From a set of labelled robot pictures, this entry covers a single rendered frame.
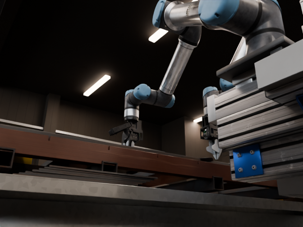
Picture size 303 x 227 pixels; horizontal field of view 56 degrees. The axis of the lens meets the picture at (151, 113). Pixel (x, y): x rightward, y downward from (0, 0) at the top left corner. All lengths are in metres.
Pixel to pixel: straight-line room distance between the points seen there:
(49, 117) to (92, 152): 6.90
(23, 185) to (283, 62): 0.58
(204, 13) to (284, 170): 0.49
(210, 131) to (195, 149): 7.61
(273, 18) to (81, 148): 0.69
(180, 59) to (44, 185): 0.93
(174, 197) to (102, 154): 0.27
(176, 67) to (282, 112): 0.70
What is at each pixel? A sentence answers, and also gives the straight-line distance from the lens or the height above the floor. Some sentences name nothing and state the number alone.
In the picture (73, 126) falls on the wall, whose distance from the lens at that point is 8.17.
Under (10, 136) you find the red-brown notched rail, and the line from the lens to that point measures 0.83.
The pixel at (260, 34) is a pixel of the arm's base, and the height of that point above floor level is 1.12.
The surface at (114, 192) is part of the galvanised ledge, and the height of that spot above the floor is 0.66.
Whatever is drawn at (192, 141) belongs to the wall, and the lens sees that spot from 8.96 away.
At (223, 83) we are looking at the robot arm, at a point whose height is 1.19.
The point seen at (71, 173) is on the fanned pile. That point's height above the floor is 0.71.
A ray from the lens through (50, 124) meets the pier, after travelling 7.71.
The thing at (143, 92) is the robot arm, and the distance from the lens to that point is 1.36.
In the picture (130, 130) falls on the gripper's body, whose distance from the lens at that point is 1.40.
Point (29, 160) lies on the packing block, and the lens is 1.01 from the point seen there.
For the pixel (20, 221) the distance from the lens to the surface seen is 0.77.
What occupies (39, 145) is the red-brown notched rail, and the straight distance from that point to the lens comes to 0.84.
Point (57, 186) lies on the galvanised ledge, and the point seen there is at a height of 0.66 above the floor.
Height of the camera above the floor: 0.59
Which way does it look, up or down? 22 degrees up
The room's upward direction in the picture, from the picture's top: 1 degrees clockwise
